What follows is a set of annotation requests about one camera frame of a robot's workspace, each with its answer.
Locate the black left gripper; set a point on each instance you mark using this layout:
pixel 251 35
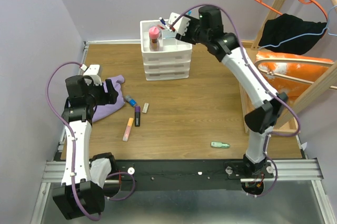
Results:
pixel 108 98

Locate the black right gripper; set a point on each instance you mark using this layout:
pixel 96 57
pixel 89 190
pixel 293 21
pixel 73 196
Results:
pixel 192 21

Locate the purple black highlighter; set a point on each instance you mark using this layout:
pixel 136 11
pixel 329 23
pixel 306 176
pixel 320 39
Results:
pixel 137 116

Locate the white eraser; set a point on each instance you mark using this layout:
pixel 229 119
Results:
pixel 145 108

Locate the orange pink highlighter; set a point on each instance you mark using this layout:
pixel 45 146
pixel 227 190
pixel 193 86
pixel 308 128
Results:
pixel 128 129

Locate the blue cap white marker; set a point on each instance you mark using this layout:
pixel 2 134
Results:
pixel 163 21

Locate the white plastic drawer organizer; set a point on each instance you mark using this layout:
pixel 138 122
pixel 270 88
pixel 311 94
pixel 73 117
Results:
pixel 171 61

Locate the pink cap pencil tube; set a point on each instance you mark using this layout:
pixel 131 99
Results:
pixel 154 34

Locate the green stapler remover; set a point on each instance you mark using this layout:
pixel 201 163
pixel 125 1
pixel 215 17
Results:
pixel 216 144

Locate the blue black highlighter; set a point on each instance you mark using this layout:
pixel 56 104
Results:
pixel 169 36

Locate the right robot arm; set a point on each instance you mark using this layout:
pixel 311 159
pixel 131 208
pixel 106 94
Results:
pixel 267 102

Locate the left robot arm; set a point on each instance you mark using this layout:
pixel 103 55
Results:
pixel 79 150

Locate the purple cloth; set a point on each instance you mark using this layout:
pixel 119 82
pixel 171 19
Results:
pixel 104 111

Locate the black garment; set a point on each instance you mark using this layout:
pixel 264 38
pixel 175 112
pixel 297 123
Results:
pixel 292 32

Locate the orange white tie-dye garment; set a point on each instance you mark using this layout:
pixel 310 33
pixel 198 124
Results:
pixel 291 73

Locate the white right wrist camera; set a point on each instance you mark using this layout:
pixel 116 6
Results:
pixel 180 27

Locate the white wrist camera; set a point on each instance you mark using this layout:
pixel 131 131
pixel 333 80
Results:
pixel 92 72
pixel 180 27

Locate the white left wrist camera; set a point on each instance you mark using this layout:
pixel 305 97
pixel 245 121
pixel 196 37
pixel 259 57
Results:
pixel 92 72

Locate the wooden clothes rack frame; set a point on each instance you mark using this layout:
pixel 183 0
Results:
pixel 292 35

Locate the aluminium frame rail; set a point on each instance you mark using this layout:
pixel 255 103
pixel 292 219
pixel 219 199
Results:
pixel 284 170

